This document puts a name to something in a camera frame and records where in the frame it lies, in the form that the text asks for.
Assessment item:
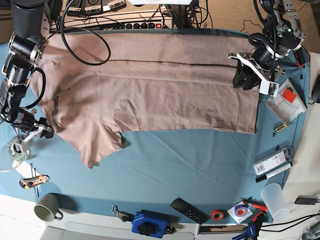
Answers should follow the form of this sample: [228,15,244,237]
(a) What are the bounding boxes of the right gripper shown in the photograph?
[11,109,55,139]

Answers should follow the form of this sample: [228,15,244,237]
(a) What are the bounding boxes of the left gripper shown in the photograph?
[232,47,285,91]

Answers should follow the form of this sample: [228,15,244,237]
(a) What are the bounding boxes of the pink t-shirt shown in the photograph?
[30,33,259,168]

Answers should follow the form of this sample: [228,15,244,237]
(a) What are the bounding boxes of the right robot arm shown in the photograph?
[0,0,54,139]

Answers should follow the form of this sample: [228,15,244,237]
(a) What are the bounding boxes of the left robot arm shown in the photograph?
[228,0,306,97]

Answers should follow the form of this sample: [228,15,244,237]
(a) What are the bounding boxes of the black zip ties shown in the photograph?
[30,163,40,197]

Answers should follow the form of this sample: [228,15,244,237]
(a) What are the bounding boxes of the glass jar with black lid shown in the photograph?
[6,138,30,161]

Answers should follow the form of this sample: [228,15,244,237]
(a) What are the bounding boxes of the white paper note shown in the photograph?
[15,161,40,179]

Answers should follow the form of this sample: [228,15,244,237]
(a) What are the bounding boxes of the booklet with red square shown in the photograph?
[266,78,307,127]

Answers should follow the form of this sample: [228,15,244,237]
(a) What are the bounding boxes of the orange utility knife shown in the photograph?
[19,175,50,189]

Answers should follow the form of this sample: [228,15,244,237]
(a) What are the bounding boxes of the orange black clamp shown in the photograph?
[293,47,310,68]

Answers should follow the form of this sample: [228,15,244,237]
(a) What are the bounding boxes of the grey coffee mug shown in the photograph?
[33,193,64,222]

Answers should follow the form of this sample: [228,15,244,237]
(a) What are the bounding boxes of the black computer mouse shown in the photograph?
[311,75,320,104]

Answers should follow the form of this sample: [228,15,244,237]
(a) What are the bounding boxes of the clear plastic case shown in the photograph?
[253,146,295,176]

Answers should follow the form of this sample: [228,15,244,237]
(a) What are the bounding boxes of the black and white marker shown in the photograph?
[255,162,293,183]

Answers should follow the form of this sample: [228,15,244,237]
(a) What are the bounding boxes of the white power strip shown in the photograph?
[63,11,174,31]

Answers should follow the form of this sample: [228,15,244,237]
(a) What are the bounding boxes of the blue table cloth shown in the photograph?
[0,30,305,223]

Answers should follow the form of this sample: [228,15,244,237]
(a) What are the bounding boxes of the translucent plastic cup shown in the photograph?
[260,183,290,222]

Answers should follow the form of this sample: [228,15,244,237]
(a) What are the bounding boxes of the blue box with black knob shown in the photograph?
[131,210,169,239]

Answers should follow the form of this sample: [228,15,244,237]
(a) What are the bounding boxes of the black power adapter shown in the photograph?
[294,195,320,206]

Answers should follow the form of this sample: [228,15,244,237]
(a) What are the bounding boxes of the red tape roll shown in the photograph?
[211,209,227,221]

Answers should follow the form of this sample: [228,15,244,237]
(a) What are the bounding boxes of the black remote control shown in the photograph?
[170,198,210,224]

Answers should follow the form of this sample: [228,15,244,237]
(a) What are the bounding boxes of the blue clamp bottom right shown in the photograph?
[232,211,266,240]

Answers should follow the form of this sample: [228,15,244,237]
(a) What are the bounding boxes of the thick black cable loop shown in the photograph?
[59,0,112,66]

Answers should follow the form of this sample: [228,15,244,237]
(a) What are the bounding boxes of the metal carabiner keychain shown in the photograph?
[111,205,135,222]

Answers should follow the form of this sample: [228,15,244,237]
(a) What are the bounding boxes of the red handled pliers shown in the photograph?
[240,198,268,212]

